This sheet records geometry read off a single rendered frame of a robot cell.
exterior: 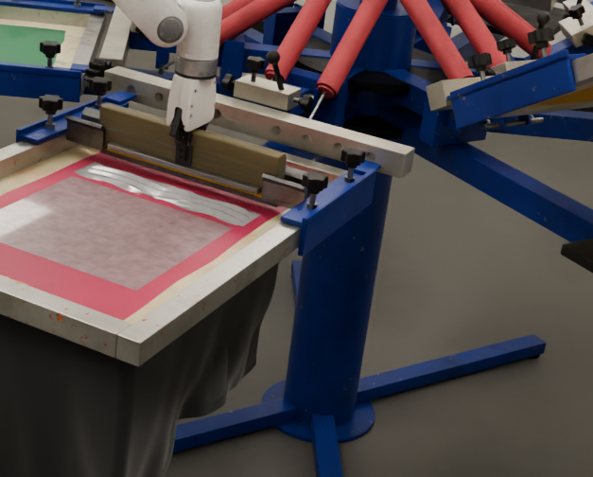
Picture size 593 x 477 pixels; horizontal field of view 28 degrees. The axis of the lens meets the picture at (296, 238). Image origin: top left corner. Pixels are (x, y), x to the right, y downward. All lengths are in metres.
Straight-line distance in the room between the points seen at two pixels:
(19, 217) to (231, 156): 0.39
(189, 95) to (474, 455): 1.55
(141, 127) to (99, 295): 0.52
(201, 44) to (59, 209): 0.38
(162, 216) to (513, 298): 2.29
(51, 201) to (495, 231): 2.83
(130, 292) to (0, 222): 0.31
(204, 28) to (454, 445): 1.61
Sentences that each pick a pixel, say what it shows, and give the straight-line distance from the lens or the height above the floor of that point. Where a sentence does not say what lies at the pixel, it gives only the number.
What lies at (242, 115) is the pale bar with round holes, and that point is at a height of 1.03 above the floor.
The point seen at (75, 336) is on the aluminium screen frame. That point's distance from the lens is 1.67.
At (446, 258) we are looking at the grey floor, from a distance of 4.37.
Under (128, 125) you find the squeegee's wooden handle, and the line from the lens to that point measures 2.24.
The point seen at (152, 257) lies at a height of 0.95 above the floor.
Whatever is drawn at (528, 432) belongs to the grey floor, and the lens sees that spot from 3.44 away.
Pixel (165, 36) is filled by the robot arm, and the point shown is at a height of 1.26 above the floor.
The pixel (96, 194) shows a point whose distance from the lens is 2.13.
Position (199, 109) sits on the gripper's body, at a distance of 2.14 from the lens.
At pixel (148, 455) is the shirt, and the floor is 0.67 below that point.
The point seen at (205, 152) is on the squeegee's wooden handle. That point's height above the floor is 1.03.
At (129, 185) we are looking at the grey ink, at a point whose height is 0.96.
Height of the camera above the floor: 1.80
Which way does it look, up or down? 24 degrees down
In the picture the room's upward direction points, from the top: 7 degrees clockwise
